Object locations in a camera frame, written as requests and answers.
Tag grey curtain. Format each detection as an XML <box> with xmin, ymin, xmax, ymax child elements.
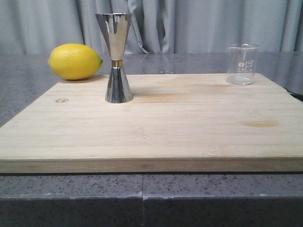
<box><xmin>0</xmin><ymin>0</ymin><xmax>303</xmax><ymax>54</ymax></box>

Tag glass beaker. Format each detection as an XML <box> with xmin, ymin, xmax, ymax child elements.
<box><xmin>226</xmin><ymin>43</ymin><xmax>260</xmax><ymax>86</ymax></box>

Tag wooden cutting board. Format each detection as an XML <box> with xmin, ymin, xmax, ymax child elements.
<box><xmin>0</xmin><ymin>74</ymin><xmax>303</xmax><ymax>173</ymax></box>

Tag yellow lemon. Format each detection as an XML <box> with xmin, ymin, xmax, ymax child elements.
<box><xmin>48</xmin><ymin>43</ymin><xmax>103</xmax><ymax>80</ymax></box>

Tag steel double jigger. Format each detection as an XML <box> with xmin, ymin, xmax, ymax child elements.
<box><xmin>96</xmin><ymin>13</ymin><xmax>133</xmax><ymax>104</ymax></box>

